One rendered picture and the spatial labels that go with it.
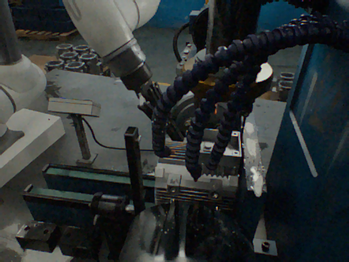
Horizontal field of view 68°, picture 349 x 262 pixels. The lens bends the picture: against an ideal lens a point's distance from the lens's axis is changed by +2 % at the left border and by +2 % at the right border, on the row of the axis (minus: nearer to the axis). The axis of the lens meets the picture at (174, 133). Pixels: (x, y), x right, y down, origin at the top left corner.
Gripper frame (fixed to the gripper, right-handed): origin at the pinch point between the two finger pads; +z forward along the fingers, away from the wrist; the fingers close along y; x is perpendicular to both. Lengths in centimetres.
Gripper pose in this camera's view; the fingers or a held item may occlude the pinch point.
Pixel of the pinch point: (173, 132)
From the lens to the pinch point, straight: 71.3
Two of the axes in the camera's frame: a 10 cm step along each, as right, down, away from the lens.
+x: -8.5, 3.3, 4.1
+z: 5.0, 7.6, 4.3
